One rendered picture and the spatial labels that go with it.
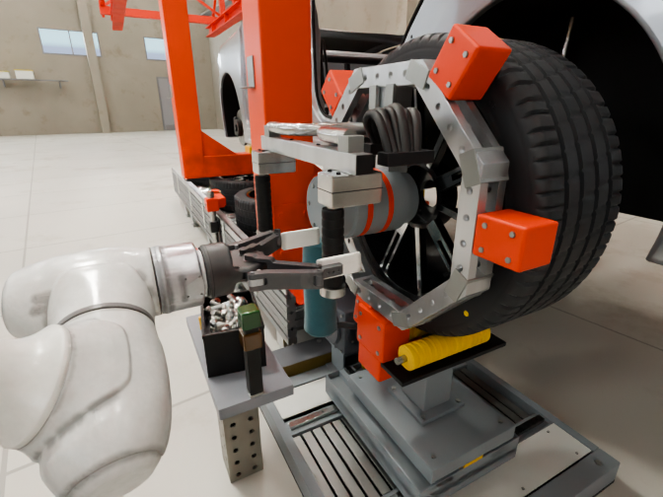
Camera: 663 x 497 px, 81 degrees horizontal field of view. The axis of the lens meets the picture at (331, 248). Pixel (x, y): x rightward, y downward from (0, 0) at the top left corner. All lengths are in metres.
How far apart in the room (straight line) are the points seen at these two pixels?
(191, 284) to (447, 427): 0.87
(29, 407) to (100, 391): 0.05
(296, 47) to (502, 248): 0.89
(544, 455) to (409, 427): 0.44
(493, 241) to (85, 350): 0.54
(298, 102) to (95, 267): 0.90
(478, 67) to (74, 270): 0.61
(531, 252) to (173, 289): 0.49
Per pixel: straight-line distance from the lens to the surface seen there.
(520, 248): 0.61
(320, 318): 0.99
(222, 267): 0.53
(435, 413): 1.21
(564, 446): 1.49
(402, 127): 0.63
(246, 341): 0.82
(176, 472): 1.43
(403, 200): 0.81
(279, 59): 1.26
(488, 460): 1.26
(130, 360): 0.41
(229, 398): 0.92
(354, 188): 0.59
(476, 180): 0.65
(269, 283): 0.51
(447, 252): 0.87
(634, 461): 1.67
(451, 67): 0.70
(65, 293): 0.50
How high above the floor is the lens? 1.05
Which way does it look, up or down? 20 degrees down
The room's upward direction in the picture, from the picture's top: straight up
